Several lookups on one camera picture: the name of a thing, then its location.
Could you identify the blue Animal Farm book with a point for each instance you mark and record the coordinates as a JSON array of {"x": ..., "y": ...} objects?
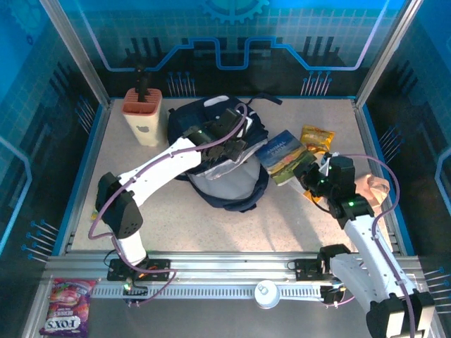
[{"x": 282, "y": 155}]

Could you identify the navy blue backpack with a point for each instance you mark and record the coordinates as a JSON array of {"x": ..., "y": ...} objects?
[{"x": 229, "y": 190}]

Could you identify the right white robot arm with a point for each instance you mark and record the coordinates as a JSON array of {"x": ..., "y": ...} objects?
[{"x": 363, "y": 239}]

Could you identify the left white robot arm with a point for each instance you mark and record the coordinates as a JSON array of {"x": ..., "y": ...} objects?
[{"x": 169, "y": 162}]

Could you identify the orange card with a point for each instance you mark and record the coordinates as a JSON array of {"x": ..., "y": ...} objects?
[{"x": 313, "y": 196}]

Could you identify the yellow snack bag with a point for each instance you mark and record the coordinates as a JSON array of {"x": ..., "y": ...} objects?
[{"x": 317, "y": 139}]

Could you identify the peach fabric pouch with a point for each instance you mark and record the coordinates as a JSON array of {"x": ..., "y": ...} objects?
[{"x": 375, "y": 186}]

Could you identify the cream knife block orange top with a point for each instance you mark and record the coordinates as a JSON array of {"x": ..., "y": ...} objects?
[{"x": 144, "y": 123}]

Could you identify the white round cap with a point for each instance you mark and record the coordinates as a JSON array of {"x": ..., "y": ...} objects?
[{"x": 267, "y": 295}]

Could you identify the purple Fox's candy bag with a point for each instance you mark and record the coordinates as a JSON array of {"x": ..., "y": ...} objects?
[{"x": 67, "y": 310}]

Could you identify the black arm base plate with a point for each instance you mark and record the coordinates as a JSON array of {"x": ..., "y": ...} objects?
[
  {"x": 158, "y": 269},
  {"x": 306, "y": 269}
]

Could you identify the aluminium frame beam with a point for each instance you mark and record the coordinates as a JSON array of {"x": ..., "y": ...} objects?
[{"x": 229, "y": 262}]

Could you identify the aluminium frame post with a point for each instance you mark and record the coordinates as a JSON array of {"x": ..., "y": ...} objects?
[
  {"x": 78, "y": 53},
  {"x": 384, "y": 53}
]

